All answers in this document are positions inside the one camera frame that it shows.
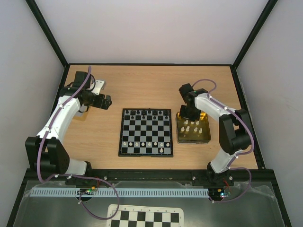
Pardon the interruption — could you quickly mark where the gold metal tray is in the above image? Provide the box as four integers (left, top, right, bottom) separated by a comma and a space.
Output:
176, 112, 211, 144

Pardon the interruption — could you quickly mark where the checkered calibration board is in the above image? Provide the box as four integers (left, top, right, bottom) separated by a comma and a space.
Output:
106, 204, 185, 227

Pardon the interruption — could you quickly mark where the black mounting rail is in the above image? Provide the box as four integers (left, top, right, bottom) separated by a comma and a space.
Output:
65, 169, 234, 186

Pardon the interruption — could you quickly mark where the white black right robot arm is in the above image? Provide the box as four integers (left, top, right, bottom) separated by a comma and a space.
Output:
179, 82, 255, 185

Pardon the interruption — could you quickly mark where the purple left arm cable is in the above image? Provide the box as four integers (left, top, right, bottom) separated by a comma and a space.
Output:
37, 66, 120, 219

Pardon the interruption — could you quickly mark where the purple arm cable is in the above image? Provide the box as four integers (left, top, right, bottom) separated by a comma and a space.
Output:
192, 79, 256, 204
37, 66, 120, 219

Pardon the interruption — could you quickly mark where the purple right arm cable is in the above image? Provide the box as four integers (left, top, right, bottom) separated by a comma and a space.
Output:
192, 79, 256, 204

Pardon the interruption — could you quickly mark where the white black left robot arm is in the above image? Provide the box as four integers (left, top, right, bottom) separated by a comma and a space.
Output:
25, 67, 112, 182

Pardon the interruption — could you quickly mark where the black grey chess board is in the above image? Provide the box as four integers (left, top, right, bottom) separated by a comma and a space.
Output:
118, 108, 173, 157

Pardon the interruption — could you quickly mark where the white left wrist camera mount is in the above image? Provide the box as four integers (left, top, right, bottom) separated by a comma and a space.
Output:
90, 80, 106, 95

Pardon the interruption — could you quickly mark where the white slotted cable duct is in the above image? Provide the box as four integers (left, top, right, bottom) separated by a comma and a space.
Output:
30, 187, 209, 198

